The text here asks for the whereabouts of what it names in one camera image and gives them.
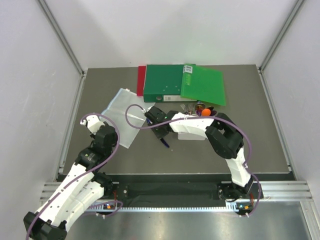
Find silver spoon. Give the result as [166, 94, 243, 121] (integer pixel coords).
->
[194, 103, 206, 113]

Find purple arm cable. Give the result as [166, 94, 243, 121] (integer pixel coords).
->
[25, 112, 124, 240]
[124, 103, 262, 217]

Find grey slotted cable duct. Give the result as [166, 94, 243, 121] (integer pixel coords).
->
[84, 202, 241, 212]

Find orange plastic spoon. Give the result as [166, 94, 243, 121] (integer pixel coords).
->
[201, 108, 212, 117]

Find red folder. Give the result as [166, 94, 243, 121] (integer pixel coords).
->
[136, 65, 147, 97]

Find clear mesh zip pouch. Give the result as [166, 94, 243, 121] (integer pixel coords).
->
[101, 88, 155, 149]

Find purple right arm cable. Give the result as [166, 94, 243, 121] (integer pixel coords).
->
[124, 103, 262, 217]

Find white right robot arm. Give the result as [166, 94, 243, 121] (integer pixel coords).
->
[144, 106, 254, 198]

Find dark green ring binder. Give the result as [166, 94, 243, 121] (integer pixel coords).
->
[143, 64, 186, 103]

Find dark blue table knife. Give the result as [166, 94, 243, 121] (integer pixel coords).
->
[146, 118, 170, 149]

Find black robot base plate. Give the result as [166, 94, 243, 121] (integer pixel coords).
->
[100, 181, 250, 205]

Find white divided plastic container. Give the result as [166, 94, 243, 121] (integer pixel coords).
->
[177, 132, 206, 141]

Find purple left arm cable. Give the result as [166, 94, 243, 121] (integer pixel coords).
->
[25, 112, 124, 240]

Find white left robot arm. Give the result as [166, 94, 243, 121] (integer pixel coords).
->
[23, 113, 120, 240]

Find light green plastic folder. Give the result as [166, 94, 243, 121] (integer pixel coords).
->
[180, 64, 226, 106]

